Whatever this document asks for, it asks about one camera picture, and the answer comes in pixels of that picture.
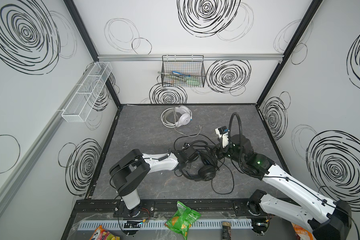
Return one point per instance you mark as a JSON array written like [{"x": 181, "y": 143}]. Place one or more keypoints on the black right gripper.
[{"x": 217, "y": 154}]

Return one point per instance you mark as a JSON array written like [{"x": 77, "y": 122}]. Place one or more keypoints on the aluminium wall rail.
[{"x": 190, "y": 57}]

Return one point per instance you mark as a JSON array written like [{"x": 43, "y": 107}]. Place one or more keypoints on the black blue headphones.
[{"x": 206, "y": 167}]

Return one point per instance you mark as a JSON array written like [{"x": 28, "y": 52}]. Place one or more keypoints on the black wire basket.
[{"x": 185, "y": 74}]

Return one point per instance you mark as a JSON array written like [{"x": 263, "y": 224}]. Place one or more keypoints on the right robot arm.
[{"x": 323, "y": 217}]

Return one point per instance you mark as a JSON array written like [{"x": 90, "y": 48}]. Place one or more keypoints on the colourful snack packet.
[{"x": 103, "y": 234}]

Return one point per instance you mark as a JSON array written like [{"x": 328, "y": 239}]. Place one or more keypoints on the dark can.
[{"x": 226, "y": 231}]

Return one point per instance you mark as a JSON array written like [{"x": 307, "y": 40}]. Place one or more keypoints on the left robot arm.
[{"x": 127, "y": 174}]

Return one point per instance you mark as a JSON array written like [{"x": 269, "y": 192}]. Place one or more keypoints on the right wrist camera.
[{"x": 223, "y": 135}]

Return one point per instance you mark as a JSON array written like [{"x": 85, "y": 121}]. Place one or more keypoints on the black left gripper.
[{"x": 189, "y": 154}]

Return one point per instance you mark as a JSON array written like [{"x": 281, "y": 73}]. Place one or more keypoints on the clear wall shelf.
[{"x": 85, "y": 97}]

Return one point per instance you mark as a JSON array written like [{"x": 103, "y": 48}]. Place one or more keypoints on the green snack bag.
[{"x": 182, "y": 220}]

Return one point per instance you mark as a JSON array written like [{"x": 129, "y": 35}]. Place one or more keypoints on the orange snack bag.
[{"x": 301, "y": 233}]

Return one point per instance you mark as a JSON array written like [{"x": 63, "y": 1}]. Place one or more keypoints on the white slotted cable duct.
[{"x": 201, "y": 224}]

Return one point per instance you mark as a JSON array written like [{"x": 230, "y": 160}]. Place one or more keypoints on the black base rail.
[{"x": 238, "y": 207}]

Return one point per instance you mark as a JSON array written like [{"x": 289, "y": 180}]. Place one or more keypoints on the white headphones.
[{"x": 178, "y": 116}]

